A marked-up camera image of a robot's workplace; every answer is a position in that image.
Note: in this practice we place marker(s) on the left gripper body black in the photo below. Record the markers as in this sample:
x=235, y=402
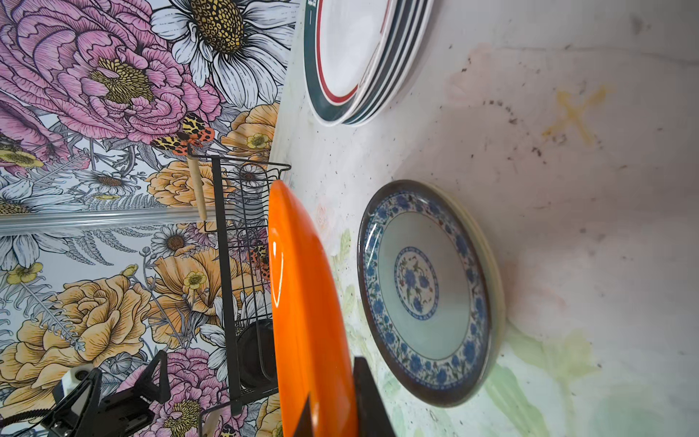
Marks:
x=84, y=412

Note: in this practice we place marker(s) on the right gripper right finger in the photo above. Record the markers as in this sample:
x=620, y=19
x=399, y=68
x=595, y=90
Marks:
x=372, y=415

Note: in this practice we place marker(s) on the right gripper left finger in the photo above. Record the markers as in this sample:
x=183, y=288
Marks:
x=304, y=427

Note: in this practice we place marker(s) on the orange plate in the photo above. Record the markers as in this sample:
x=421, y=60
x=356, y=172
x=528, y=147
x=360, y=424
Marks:
x=313, y=360

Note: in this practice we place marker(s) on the black plate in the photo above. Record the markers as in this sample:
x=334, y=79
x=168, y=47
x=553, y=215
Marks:
x=256, y=355

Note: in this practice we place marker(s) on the teal patterned plate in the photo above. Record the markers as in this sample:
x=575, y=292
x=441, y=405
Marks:
x=423, y=293

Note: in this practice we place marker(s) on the cream plate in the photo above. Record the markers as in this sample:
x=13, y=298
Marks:
x=492, y=275

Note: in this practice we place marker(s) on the black wire dish rack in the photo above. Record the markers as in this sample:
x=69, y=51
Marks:
x=237, y=198

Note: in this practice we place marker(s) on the white plate red green band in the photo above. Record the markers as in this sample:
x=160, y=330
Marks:
x=343, y=42

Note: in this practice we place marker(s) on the far wooden rack handle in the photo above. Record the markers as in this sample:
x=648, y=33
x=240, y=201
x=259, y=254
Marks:
x=198, y=187

